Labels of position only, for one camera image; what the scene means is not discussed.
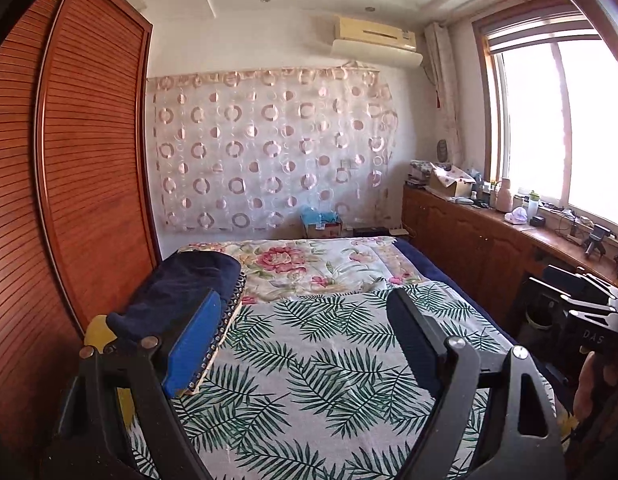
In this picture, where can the open cardboard box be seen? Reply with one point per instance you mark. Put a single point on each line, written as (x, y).
(451, 185)

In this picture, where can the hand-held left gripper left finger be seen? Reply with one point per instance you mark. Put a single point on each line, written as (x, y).
(191, 345)

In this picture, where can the wall air conditioner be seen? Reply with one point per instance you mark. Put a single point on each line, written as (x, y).
(374, 40)

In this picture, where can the white tied window curtain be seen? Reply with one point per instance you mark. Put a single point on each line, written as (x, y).
(444, 90)

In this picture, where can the dark medallion-patterned folded cloth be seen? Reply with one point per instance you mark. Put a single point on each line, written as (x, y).
(236, 296)

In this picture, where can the floral quilt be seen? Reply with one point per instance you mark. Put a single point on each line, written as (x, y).
(289, 260)

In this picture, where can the small cardboard box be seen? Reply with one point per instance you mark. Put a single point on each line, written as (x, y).
(325, 231)

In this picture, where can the small round bin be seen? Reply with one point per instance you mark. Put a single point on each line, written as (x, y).
(539, 318)

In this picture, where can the wooden-framed window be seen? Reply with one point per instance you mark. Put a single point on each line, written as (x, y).
(549, 120)

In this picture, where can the small black tripod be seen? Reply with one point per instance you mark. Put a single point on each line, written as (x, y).
(596, 240)

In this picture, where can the dark oval object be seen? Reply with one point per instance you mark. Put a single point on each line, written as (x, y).
(444, 150)

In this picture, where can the small black box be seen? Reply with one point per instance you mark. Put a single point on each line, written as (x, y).
(538, 221)

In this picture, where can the green-capped bottle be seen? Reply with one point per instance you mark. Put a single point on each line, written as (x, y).
(533, 206)

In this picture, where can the navy blue printed t-shirt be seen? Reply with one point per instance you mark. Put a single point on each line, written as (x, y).
(184, 280)

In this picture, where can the person's right hand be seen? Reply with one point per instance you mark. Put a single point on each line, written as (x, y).
(594, 390)

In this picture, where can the wooden louvred wardrobe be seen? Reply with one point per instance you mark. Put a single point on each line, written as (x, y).
(64, 185)

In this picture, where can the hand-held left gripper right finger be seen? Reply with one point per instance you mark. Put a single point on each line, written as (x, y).
(414, 345)

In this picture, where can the white round cap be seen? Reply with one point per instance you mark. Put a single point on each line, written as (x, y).
(516, 217)

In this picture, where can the leaf-print bed sheet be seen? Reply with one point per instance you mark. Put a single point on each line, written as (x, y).
(314, 385)

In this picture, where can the circle-patterned sheer curtain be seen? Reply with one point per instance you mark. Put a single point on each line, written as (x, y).
(269, 150)

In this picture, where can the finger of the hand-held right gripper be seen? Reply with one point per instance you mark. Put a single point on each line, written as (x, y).
(586, 307)
(569, 276)

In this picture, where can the black flat box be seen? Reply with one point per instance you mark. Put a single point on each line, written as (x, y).
(371, 231)

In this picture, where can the long wooden cabinet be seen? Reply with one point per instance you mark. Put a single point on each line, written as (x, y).
(469, 245)

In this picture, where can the navy blue blanket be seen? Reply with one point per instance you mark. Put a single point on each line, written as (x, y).
(439, 280)

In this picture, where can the stack of small boxes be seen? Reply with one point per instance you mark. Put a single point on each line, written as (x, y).
(420, 174)

